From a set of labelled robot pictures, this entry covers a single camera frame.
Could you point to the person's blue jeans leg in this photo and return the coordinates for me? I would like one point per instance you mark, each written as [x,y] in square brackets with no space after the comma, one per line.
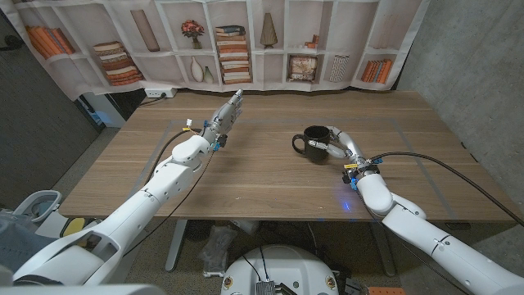
[16,246]

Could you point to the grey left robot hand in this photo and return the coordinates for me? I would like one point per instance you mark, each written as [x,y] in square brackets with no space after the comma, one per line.
[223,121]

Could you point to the clear plastic bag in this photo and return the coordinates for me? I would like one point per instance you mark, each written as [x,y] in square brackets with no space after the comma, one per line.
[217,246]

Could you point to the orange box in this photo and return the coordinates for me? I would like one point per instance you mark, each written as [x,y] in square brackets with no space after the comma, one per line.
[385,291]

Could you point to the white power strip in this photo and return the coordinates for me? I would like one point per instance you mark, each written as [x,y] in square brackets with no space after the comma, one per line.
[157,92]

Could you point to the black round object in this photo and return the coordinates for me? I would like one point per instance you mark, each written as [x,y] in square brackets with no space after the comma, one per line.
[197,230]

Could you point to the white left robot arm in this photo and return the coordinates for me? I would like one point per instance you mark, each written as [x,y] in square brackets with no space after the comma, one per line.
[168,180]

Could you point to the grey metal table leg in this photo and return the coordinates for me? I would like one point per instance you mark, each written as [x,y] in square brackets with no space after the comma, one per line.
[382,250]
[175,250]

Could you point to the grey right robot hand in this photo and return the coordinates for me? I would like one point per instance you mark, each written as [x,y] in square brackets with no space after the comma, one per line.
[352,149]

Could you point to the yellow black-rimmed disc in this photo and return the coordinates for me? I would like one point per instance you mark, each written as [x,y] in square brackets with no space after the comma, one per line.
[72,227]

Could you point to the printed bookshelf backdrop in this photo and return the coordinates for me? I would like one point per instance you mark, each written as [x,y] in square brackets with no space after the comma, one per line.
[176,24]

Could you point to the black ceramic mug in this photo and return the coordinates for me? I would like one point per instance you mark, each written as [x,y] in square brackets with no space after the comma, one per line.
[313,133]

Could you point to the white grey bin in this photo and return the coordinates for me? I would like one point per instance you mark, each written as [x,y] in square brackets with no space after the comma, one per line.
[24,205]

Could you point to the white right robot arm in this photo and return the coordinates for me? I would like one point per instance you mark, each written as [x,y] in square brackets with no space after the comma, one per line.
[421,235]

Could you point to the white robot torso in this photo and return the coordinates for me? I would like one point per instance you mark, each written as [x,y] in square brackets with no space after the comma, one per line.
[286,266]

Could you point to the white cabinet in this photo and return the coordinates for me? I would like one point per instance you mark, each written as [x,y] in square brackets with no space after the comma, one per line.
[108,110]

